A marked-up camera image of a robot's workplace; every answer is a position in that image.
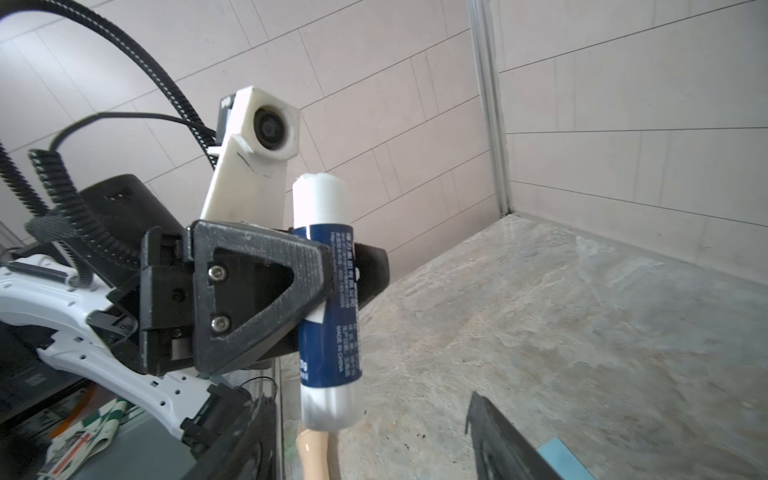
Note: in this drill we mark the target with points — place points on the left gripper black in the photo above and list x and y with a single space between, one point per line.
221 297

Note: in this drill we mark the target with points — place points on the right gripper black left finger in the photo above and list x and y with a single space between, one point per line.
247 449

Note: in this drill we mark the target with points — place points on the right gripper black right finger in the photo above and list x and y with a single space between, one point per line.
500 450

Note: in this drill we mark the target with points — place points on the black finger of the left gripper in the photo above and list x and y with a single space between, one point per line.
372 263

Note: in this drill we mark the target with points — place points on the teal paper envelope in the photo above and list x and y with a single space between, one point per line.
560 458

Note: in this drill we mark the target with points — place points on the blue white glue stick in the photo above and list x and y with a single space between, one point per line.
331 390

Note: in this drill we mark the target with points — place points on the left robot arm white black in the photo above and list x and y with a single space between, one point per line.
89 247

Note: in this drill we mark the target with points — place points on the beige plastic toy microphone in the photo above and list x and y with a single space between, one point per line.
312 447

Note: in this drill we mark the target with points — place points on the printed paper scraps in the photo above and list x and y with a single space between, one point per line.
94 433

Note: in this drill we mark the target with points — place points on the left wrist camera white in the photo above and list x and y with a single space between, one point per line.
260 136

